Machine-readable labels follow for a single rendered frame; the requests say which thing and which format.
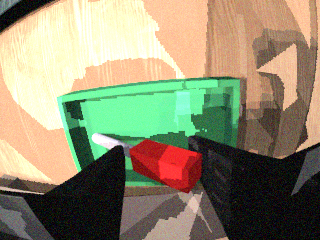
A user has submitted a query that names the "red-headed metal pin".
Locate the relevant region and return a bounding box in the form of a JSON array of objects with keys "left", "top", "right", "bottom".
[{"left": 92, "top": 132, "right": 203, "bottom": 193}]

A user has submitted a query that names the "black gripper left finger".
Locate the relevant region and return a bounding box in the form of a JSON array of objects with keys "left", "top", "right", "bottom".
[{"left": 0, "top": 144, "right": 127, "bottom": 240}]

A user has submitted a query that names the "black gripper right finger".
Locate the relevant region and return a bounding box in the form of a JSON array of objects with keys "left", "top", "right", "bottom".
[{"left": 188, "top": 135, "right": 320, "bottom": 240}]

